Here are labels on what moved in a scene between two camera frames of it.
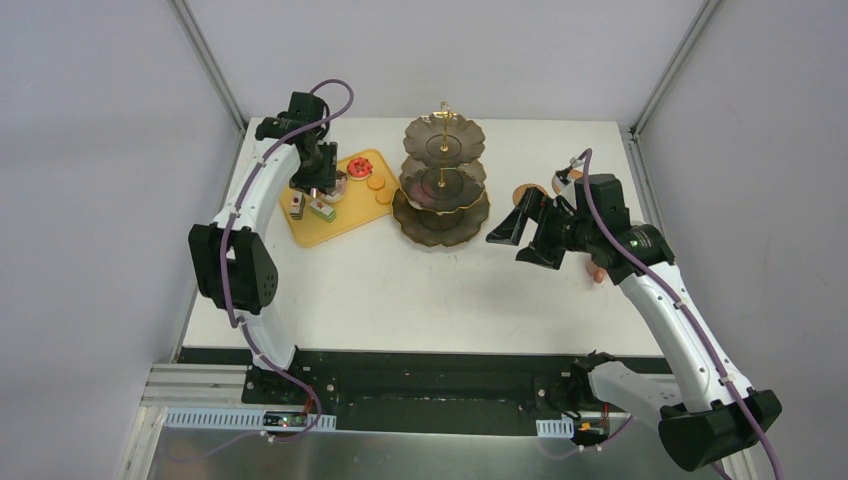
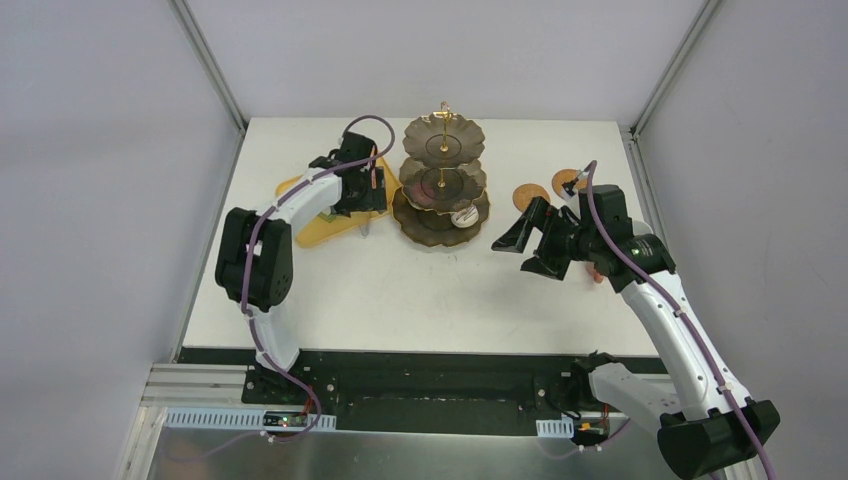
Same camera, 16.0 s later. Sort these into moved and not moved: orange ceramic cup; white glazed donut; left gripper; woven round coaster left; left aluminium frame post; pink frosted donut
Moved: white glazed donut; left gripper
Not moved: pink frosted donut; orange ceramic cup; woven round coaster left; left aluminium frame post
